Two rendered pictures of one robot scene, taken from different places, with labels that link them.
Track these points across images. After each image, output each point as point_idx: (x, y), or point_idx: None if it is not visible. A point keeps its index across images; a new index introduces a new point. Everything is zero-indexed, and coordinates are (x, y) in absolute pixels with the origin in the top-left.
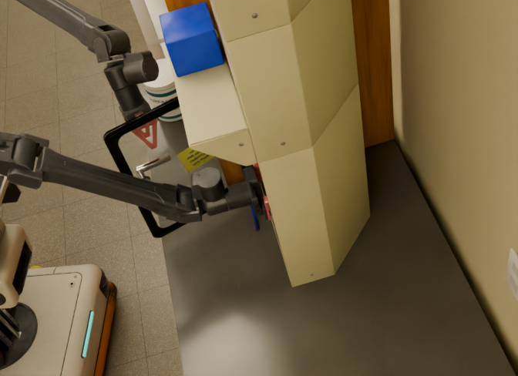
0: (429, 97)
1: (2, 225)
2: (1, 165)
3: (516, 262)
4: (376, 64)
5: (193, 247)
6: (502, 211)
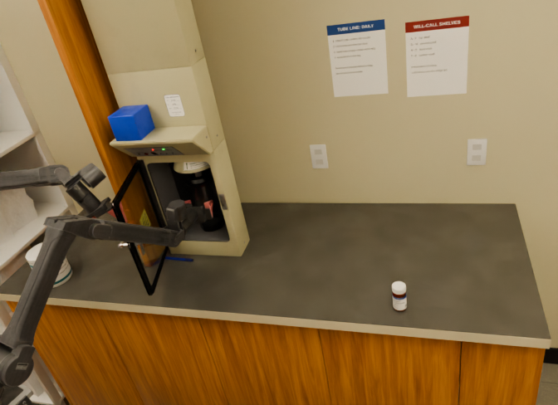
0: None
1: None
2: (84, 226)
3: (315, 147)
4: None
5: (172, 291)
6: (296, 134)
